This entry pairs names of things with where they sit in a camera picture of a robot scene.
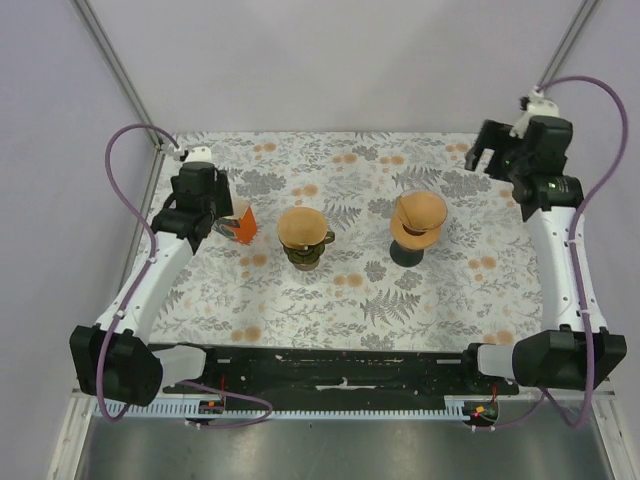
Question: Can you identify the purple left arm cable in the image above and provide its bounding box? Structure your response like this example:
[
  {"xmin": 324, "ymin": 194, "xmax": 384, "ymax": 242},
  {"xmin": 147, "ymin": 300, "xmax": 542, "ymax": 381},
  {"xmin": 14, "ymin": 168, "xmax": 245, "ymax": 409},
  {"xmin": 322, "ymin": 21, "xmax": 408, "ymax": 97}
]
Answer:
[{"xmin": 97, "ymin": 124, "xmax": 274, "ymax": 430}]

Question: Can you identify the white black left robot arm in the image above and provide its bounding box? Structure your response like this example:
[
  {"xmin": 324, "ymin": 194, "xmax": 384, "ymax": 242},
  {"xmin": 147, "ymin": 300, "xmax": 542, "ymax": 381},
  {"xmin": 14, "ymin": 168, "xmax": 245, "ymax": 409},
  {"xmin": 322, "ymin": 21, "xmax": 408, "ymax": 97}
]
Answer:
[{"xmin": 70, "ymin": 161, "xmax": 233, "ymax": 406}]

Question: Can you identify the right aluminium frame post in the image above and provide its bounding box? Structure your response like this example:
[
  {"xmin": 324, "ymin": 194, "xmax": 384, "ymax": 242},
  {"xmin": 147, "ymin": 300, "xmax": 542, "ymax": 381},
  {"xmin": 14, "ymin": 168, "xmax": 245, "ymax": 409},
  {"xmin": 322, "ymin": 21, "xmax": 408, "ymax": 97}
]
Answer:
[{"xmin": 534, "ymin": 0, "xmax": 600, "ymax": 99}]

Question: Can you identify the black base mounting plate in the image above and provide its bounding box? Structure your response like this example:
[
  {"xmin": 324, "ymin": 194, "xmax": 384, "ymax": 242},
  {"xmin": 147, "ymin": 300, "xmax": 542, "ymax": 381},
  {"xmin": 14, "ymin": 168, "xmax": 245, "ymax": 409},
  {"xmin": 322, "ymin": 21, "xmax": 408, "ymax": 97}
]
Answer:
[{"xmin": 194, "ymin": 346, "xmax": 519, "ymax": 398}]

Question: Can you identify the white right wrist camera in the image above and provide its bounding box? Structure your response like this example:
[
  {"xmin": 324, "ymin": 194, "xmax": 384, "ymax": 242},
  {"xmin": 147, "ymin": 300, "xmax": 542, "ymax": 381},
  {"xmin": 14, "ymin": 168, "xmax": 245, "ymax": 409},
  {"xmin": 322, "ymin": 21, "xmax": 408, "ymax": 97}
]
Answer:
[{"xmin": 509, "ymin": 86, "xmax": 559, "ymax": 139}]

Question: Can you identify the orange coffee filter box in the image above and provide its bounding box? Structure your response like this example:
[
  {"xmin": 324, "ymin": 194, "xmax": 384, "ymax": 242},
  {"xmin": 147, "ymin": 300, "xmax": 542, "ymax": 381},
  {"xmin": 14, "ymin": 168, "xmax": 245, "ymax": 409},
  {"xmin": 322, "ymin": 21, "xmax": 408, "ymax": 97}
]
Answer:
[{"xmin": 213, "ymin": 197, "xmax": 258, "ymax": 245}]

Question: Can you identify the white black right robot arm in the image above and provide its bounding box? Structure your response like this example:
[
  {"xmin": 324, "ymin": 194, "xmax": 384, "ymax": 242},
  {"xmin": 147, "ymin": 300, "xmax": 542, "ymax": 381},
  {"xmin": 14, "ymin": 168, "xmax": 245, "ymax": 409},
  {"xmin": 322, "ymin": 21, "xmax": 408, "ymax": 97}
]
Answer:
[{"xmin": 457, "ymin": 116, "xmax": 627, "ymax": 394}]

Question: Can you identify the aluminium front rail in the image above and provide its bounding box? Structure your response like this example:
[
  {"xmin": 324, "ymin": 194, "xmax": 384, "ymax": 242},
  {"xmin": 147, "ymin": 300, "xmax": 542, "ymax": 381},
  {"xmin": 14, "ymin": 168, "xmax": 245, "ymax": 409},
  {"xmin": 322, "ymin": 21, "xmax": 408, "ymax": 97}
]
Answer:
[{"xmin": 69, "ymin": 357, "xmax": 619, "ymax": 401}]

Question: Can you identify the white slotted cable duct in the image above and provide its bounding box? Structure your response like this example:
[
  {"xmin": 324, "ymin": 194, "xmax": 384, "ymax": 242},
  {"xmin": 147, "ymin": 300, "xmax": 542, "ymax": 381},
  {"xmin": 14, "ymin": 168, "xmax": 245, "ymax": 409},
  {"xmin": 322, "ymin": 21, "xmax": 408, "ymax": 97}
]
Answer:
[{"xmin": 92, "ymin": 394, "xmax": 501, "ymax": 420}]

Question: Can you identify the round bamboo dripper holder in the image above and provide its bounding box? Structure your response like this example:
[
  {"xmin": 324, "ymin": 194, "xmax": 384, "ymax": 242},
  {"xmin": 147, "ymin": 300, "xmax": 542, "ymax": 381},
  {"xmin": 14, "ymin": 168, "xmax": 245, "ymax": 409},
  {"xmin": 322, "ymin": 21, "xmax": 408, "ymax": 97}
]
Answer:
[{"xmin": 390, "ymin": 216, "xmax": 442, "ymax": 251}]

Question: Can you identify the floral patterned table mat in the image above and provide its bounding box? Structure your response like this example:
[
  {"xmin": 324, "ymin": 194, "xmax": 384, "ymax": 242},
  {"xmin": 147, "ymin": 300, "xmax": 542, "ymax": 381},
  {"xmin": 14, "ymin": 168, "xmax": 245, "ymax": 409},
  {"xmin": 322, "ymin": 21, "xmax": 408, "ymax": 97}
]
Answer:
[{"xmin": 150, "ymin": 132, "xmax": 543, "ymax": 351}]

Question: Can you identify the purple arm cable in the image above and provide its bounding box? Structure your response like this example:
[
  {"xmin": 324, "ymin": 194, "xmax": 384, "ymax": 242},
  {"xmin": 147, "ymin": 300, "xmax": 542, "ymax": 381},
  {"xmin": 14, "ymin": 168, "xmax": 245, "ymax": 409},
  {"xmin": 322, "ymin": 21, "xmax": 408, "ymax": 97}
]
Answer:
[
  {"xmin": 469, "ymin": 75, "xmax": 629, "ymax": 432},
  {"xmin": 97, "ymin": 124, "xmax": 274, "ymax": 430}
]

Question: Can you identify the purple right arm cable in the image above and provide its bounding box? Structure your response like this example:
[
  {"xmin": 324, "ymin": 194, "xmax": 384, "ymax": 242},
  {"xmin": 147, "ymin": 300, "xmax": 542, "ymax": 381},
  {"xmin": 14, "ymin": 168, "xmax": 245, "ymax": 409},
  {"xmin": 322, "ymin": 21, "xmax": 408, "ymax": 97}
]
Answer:
[{"xmin": 469, "ymin": 75, "xmax": 629, "ymax": 432}]

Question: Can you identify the dark green glass jar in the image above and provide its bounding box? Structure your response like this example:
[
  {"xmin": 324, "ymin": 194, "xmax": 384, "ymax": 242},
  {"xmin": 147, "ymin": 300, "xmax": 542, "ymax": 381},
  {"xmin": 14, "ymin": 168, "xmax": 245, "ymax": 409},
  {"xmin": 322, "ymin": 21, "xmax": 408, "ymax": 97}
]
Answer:
[{"xmin": 283, "ymin": 230, "xmax": 335, "ymax": 269}]

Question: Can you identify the single brown paper coffee filter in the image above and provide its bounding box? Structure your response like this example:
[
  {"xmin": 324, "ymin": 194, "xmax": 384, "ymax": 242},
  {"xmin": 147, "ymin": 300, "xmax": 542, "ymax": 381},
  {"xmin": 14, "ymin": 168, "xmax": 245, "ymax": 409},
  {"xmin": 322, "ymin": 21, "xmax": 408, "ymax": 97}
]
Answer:
[{"xmin": 395, "ymin": 190, "xmax": 448, "ymax": 231}]

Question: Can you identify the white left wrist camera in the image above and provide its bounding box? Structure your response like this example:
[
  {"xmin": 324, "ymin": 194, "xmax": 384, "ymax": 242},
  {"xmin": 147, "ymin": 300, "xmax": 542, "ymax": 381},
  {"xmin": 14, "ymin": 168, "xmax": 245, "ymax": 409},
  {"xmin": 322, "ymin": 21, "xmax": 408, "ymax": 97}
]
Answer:
[{"xmin": 171, "ymin": 146, "xmax": 212, "ymax": 163}]

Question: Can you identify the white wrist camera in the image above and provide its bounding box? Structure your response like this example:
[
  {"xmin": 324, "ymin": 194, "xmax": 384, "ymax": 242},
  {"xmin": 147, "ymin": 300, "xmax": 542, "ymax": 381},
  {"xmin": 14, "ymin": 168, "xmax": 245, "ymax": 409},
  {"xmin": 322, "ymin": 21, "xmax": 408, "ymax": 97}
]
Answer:
[
  {"xmin": 509, "ymin": 86, "xmax": 559, "ymax": 139},
  {"xmin": 171, "ymin": 146, "xmax": 212, "ymax": 163}
]

